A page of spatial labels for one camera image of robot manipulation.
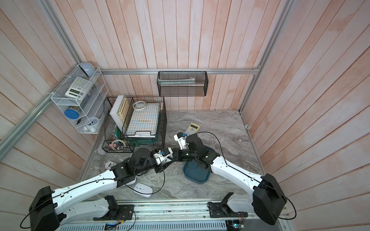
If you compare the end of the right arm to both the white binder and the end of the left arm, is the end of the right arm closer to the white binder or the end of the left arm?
the end of the left arm

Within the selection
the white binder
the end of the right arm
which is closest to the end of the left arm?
the end of the right arm

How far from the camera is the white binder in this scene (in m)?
0.87
